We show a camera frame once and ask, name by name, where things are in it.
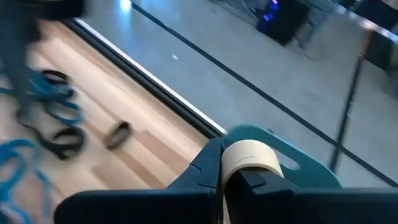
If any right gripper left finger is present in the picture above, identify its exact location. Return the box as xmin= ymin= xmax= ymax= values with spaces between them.
xmin=54 ymin=139 xmax=224 ymax=224

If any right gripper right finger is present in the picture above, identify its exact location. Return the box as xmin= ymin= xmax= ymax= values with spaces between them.
xmin=225 ymin=169 xmax=398 ymax=224

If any beige masking tape roll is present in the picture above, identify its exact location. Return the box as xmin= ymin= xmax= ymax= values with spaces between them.
xmin=220 ymin=139 xmax=285 ymax=224

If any small black rubber band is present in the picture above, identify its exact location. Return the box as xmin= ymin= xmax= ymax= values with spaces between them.
xmin=18 ymin=126 xmax=86 ymax=161
xmin=104 ymin=120 xmax=133 ymax=150

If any blue rubber band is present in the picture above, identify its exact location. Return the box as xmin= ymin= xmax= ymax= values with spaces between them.
xmin=0 ymin=68 xmax=85 ymax=125
xmin=0 ymin=139 xmax=52 ymax=224

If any dark teal plastic basket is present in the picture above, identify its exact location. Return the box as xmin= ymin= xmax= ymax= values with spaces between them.
xmin=222 ymin=124 xmax=343 ymax=189

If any black equipment with blue lights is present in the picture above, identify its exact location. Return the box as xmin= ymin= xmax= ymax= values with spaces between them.
xmin=256 ymin=0 xmax=312 ymax=46

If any black table rail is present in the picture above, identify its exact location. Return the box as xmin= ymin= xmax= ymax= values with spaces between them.
xmin=62 ymin=18 xmax=228 ymax=139

